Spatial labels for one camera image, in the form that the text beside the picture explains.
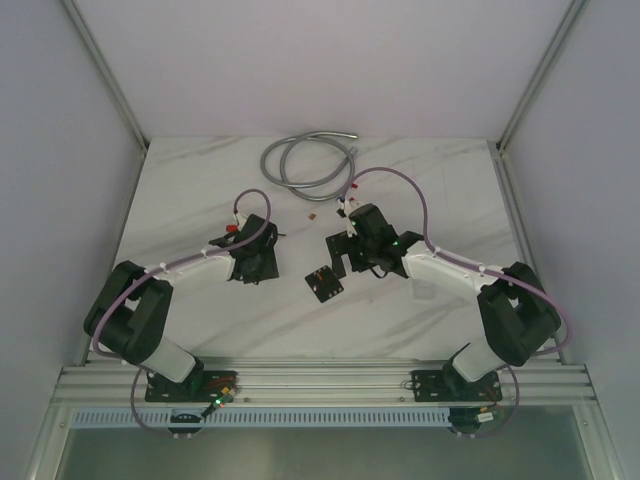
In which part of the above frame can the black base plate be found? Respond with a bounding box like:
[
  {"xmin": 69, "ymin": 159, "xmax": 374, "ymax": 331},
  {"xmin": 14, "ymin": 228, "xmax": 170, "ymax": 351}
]
[
  {"xmin": 408, "ymin": 370, "xmax": 503, "ymax": 403},
  {"xmin": 145, "ymin": 370, "xmax": 237, "ymax": 403}
]

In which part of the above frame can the red handled screwdriver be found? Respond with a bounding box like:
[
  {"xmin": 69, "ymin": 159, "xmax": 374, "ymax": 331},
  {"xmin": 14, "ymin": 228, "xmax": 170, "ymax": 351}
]
[{"xmin": 226, "ymin": 224, "xmax": 287, "ymax": 237}]

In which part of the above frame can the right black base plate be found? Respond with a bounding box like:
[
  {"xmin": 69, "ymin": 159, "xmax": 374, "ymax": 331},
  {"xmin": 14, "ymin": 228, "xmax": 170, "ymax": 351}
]
[{"xmin": 408, "ymin": 370, "xmax": 503, "ymax": 403}]

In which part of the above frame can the black fuse box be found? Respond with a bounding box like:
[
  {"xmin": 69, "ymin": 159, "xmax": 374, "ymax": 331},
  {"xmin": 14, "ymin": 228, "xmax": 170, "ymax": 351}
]
[{"xmin": 305, "ymin": 266, "xmax": 344, "ymax": 303}]

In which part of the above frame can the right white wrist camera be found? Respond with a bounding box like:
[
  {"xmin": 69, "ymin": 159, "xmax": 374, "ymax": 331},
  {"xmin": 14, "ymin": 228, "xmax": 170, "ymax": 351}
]
[{"xmin": 337, "ymin": 198, "xmax": 364, "ymax": 238}]

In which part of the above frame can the slotted cable duct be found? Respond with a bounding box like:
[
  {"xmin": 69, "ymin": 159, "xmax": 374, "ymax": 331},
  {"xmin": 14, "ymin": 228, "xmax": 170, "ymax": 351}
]
[{"xmin": 69, "ymin": 405, "xmax": 571, "ymax": 430}]

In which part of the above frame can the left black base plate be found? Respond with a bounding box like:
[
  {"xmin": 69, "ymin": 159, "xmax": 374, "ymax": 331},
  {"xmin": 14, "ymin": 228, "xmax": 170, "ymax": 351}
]
[{"xmin": 145, "ymin": 370, "xmax": 237, "ymax": 403}]

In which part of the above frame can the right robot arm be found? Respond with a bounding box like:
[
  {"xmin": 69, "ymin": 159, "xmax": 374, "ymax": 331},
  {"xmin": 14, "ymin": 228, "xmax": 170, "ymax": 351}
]
[{"xmin": 326, "ymin": 199, "xmax": 561, "ymax": 399}]

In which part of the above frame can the grey coiled hose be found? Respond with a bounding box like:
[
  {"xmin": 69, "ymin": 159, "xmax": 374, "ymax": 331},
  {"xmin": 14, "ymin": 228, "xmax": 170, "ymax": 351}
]
[{"xmin": 259, "ymin": 130, "xmax": 360, "ymax": 203}]

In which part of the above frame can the clear fuse box cover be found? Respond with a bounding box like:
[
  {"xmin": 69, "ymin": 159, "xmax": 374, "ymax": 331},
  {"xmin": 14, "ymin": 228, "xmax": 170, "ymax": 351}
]
[{"xmin": 410, "ymin": 280, "xmax": 437, "ymax": 303}]

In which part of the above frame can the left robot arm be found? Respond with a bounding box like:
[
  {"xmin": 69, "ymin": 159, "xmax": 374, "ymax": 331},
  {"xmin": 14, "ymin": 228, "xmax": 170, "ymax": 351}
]
[{"xmin": 83, "ymin": 214, "xmax": 279, "ymax": 402}]

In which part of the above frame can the aluminium mounting rail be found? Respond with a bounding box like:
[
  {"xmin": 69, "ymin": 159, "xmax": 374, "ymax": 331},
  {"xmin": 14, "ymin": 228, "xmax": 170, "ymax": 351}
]
[{"xmin": 52, "ymin": 355, "xmax": 596, "ymax": 406}]

